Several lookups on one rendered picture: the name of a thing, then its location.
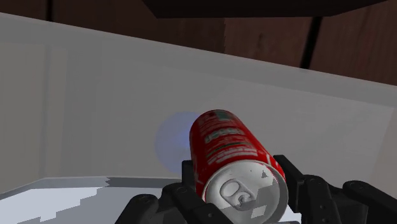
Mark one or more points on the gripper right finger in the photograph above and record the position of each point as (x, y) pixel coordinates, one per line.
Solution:
(313, 195)

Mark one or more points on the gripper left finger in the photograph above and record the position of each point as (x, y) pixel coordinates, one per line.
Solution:
(181, 198)

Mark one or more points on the red soda can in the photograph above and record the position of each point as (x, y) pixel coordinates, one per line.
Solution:
(237, 167)

